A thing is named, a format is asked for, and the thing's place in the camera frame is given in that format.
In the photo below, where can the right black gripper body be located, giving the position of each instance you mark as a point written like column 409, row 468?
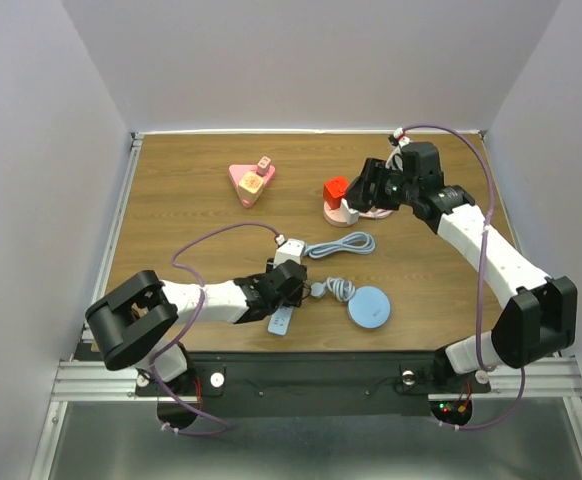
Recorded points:
column 389, row 183

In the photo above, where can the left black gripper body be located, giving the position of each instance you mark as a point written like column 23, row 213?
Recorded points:
column 294, row 299

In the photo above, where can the blue power strip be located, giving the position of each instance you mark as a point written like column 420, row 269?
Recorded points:
column 357, row 243

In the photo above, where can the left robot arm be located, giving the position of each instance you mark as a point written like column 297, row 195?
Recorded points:
column 130, row 323

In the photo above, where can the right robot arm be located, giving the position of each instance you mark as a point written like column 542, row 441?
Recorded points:
column 539, row 311

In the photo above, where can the white charger adapter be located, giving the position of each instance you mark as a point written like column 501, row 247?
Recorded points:
column 349, row 214

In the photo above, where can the red cube socket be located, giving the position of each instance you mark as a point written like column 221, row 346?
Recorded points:
column 334, row 191

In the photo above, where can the blue round socket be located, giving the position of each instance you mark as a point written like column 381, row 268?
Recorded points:
column 367, row 307

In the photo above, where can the small pink charger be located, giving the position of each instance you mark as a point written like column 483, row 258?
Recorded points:
column 263, row 166

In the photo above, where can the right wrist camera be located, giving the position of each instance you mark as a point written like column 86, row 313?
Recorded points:
column 398, row 140

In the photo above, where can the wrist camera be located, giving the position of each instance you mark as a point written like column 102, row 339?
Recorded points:
column 398, row 140
column 286, row 249

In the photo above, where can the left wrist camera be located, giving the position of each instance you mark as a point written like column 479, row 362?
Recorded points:
column 286, row 249

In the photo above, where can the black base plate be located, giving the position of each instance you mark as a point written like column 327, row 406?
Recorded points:
column 297, row 384

